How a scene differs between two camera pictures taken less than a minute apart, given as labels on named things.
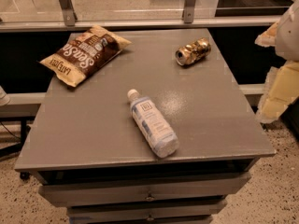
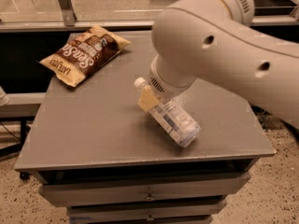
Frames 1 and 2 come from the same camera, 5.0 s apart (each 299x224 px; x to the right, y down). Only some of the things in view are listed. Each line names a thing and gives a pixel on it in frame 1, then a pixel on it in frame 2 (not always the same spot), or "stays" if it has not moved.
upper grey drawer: [156, 189] stays
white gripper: [289, 35] -> [163, 85]
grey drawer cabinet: [161, 134] stays
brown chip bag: [74, 62] stays
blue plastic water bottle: [152, 125] -> [171, 114]
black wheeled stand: [26, 122] stays
